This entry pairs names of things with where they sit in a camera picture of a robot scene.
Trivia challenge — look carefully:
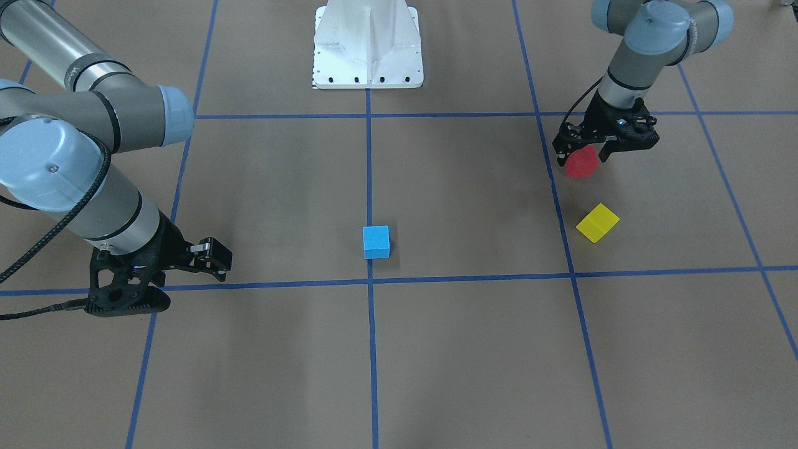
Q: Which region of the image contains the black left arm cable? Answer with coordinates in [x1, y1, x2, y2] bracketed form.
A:
[561, 76, 604, 135]

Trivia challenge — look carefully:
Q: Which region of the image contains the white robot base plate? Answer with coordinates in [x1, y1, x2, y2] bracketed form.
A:
[312, 1, 425, 89]

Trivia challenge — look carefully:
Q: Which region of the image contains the red cube block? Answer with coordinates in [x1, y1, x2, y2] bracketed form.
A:
[564, 145, 601, 179]

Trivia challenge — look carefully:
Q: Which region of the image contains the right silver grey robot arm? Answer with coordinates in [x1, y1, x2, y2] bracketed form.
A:
[2, 1, 232, 321]

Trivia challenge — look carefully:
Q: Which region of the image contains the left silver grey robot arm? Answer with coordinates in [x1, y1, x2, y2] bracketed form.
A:
[552, 1, 735, 166]

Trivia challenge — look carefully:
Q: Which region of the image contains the yellow cube block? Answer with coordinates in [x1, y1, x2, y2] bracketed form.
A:
[575, 203, 620, 244]

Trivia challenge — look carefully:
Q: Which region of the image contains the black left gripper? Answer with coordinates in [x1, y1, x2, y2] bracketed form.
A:
[552, 94, 660, 164]

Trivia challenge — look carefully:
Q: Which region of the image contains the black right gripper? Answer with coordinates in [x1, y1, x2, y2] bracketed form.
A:
[85, 213, 233, 317]

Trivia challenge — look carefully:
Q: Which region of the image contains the blue cube block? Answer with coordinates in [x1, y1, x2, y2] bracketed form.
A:
[362, 225, 391, 259]

